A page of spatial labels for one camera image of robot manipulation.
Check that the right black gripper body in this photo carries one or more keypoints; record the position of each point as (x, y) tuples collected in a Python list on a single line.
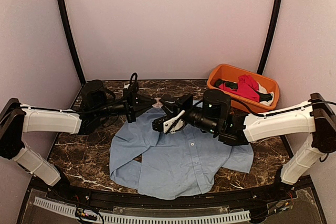
[(180, 103)]

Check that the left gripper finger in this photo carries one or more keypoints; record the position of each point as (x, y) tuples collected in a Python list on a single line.
[(146, 100), (143, 107)]

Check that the black frame post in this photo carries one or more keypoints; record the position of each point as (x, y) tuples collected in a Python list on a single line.
[(269, 36), (70, 41)]

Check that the red and white clothes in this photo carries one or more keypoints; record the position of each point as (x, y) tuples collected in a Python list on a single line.
[(247, 87)]

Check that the round white brooch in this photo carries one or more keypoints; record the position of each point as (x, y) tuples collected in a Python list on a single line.
[(157, 103)]

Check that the orange plastic basin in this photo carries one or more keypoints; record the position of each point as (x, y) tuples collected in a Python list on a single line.
[(231, 73)]

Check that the white slotted cable duct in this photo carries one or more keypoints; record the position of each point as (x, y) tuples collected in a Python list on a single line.
[(137, 215)]

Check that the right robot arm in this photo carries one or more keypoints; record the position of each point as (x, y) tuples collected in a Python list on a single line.
[(314, 117)]

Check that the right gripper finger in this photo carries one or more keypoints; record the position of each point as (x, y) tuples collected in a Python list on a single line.
[(168, 105), (158, 124)]

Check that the light blue button shirt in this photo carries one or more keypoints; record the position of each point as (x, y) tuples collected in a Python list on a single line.
[(167, 166)]

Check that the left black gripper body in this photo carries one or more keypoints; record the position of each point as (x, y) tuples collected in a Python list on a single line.
[(128, 106)]

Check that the left black frame post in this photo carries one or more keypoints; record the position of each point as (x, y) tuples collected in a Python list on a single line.
[(70, 41)]

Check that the black front rail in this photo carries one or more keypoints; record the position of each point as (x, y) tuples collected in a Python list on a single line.
[(259, 200)]

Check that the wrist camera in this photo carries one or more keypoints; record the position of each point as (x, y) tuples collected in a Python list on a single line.
[(133, 85), (174, 124)]

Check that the right black frame post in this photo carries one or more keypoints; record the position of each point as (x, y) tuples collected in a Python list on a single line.
[(269, 36)]

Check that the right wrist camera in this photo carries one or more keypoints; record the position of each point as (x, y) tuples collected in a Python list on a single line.
[(174, 124)]

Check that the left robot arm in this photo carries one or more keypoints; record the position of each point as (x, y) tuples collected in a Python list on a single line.
[(98, 104)]

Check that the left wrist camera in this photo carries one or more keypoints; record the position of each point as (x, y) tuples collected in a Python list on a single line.
[(133, 85)]

